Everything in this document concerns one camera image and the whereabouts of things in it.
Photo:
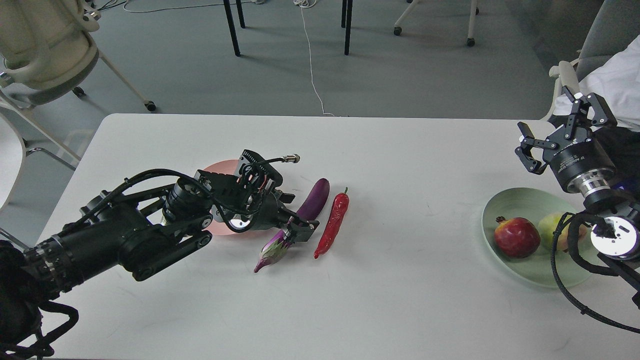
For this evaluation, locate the beige office chair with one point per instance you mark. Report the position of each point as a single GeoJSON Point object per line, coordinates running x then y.
{"type": "Point", "coordinates": [47, 50]}

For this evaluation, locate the purple eggplant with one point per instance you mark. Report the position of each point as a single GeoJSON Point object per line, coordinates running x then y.
{"type": "Point", "coordinates": [277, 247]}

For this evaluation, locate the red pomegranate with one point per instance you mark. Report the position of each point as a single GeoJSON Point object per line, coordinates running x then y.
{"type": "Point", "coordinates": [517, 237]}

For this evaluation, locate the red chili pepper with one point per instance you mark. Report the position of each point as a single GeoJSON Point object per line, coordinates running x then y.
{"type": "Point", "coordinates": [337, 214]}

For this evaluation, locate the pink plate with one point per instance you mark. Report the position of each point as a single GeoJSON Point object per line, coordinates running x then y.
{"type": "Point", "coordinates": [239, 187]}

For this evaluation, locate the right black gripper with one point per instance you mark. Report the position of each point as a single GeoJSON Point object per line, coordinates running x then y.
{"type": "Point", "coordinates": [580, 162]}

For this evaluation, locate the white cloth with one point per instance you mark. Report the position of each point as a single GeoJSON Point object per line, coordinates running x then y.
{"type": "Point", "coordinates": [617, 81]}

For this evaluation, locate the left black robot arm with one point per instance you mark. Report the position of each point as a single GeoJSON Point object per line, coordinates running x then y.
{"type": "Point", "coordinates": [146, 224]}

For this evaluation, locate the black table leg rear right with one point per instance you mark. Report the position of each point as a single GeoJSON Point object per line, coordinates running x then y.
{"type": "Point", "coordinates": [344, 4]}

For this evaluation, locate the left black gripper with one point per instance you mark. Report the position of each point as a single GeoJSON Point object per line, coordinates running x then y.
{"type": "Point", "coordinates": [273, 213]}

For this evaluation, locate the grey chair with white armrest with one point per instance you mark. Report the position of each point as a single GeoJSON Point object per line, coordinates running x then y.
{"type": "Point", "coordinates": [615, 26]}

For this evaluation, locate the black table leg rear left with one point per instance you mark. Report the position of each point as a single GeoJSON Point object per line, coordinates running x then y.
{"type": "Point", "coordinates": [240, 14]}

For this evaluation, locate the light green plate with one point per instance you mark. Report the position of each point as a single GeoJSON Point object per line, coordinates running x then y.
{"type": "Point", "coordinates": [534, 204]}

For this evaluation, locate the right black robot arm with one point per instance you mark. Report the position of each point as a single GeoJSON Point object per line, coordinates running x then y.
{"type": "Point", "coordinates": [611, 213]}

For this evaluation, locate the black table leg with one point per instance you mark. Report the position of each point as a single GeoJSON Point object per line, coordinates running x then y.
{"type": "Point", "coordinates": [348, 29]}
{"type": "Point", "coordinates": [344, 4]}
{"type": "Point", "coordinates": [240, 14]}
{"type": "Point", "coordinates": [231, 27]}

